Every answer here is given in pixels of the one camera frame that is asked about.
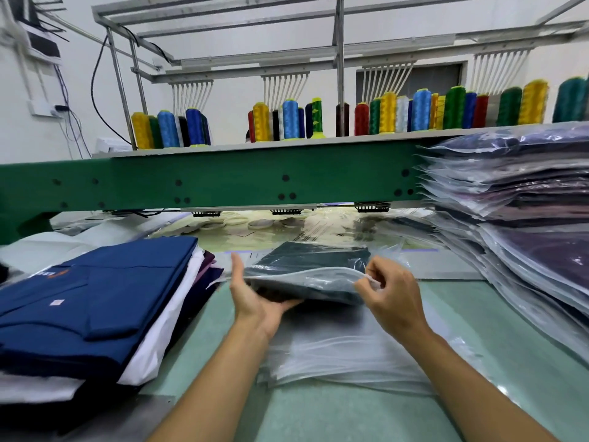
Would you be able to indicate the person's left hand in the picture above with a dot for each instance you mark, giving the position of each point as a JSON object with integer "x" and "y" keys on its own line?
{"x": 250, "y": 306}

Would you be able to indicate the person's right hand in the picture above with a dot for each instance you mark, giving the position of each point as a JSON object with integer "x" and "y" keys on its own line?
{"x": 396, "y": 306}

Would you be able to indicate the stack of plastic bags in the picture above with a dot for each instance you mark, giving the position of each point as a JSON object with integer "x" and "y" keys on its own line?
{"x": 340, "y": 354}

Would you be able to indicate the dark green shirt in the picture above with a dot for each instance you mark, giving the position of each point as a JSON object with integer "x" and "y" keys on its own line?
{"x": 308, "y": 258}

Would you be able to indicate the stack of bagged garments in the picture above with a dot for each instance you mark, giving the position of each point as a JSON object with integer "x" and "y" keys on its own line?
{"x": 515, "y": 184}

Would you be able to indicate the person's right forearm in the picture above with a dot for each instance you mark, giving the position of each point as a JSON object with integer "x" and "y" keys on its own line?
{"x": 478, "y": 391}

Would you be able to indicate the person's left forearm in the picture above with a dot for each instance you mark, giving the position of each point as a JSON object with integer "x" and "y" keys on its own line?
{"x": 216, "y": 396}

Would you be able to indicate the green machine beam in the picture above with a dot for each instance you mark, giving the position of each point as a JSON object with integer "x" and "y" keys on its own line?
{"x": 230, "y": 179}

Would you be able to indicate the row of coloured thread spools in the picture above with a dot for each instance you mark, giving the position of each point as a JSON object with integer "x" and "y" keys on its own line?
{"x": 405, "y": 113}

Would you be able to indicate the white box device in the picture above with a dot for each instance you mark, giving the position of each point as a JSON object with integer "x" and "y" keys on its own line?
{"x": 112, "y": 147}

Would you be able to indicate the grey metal thread rack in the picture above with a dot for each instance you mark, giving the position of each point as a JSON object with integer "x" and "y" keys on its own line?
{"x": 340, "y": 50}

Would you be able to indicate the white wall socket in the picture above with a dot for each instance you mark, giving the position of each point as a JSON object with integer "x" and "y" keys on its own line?
{"x": 46, "y": 109}

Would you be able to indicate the wall router with antennas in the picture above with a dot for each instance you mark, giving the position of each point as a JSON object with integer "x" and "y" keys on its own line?
{"x": 41, "y": 41}

